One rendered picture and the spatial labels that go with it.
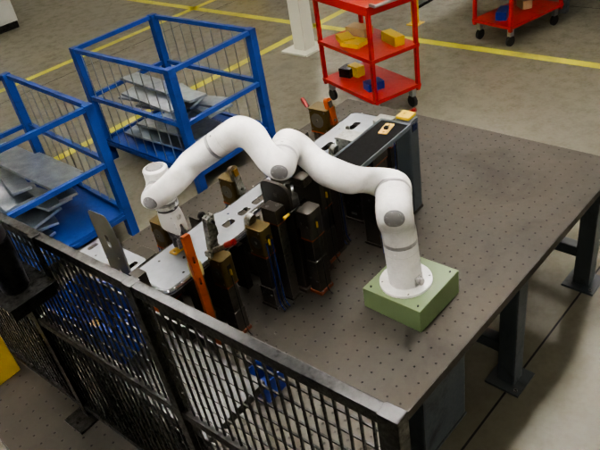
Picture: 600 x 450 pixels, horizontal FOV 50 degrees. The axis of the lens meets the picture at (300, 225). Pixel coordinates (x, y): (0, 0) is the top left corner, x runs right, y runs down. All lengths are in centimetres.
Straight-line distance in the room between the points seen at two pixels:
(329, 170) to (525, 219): 106
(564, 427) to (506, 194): 100
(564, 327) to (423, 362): 128
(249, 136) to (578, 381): 187
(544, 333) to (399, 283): 119
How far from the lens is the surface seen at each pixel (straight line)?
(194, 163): 208
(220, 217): 247
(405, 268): 222
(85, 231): 430
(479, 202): 289
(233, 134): 199
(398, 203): 200
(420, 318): 223
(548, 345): 324
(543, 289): 352
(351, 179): 203
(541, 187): 300
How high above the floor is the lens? 233
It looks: 35 degrees down
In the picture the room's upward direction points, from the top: 11 degrees counter-clockwise
